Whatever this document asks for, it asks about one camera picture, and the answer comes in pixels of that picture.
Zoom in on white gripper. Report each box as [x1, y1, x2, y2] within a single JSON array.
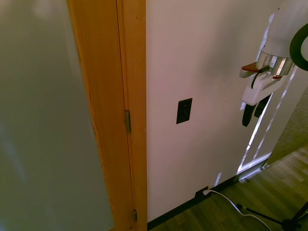
[[241, 74, 282, 127]]

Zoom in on black tripod stand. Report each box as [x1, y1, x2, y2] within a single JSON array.
[[237, 201, 308, 231]]

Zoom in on black baseboard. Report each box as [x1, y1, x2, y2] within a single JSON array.
[[147, 161, 270, 231]]

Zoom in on large brass door hinge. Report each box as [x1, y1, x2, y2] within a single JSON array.
[[124, 110, 132, 134]]

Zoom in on white door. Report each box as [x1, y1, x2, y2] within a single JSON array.
[[0, 0, 116, 231]]

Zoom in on black camera cable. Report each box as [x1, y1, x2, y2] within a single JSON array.
[[251, 65, 270, 89]]

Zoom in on wrist camera on red mount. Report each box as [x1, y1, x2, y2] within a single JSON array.
[[239, 63, 270, 78]]

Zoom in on black light switch plate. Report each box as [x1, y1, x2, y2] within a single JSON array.
[[176, 97, 193, 125]]

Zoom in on black ring cable loop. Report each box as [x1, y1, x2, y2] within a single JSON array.
[[289, 23, 308, 72]]

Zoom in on white power cable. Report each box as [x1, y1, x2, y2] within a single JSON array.
[[202, 189, 272, 231]]

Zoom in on wooden door frame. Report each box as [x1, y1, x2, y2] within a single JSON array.
[[66, 0, 148, 231]]

